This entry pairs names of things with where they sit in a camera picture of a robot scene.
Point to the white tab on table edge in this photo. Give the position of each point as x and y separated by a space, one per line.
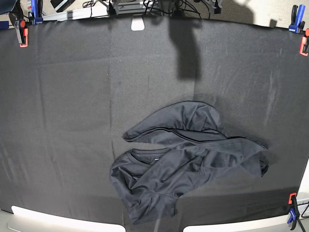
137 23

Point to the orange blue clamp bottom right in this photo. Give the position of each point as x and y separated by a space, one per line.
294 218

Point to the blue clamp top right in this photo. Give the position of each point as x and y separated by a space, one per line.
297 24

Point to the black t-shirt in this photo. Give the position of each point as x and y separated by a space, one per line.
195 149

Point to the orange clamp top left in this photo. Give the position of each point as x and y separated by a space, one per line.
22 33

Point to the aluminium frame rail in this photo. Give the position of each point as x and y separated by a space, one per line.
91 12

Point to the orange clamp top right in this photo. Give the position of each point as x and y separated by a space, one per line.
304 46

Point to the black table cover cloth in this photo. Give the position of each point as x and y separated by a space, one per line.
67 99

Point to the blue clamp top left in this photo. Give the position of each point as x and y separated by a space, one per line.
35 11

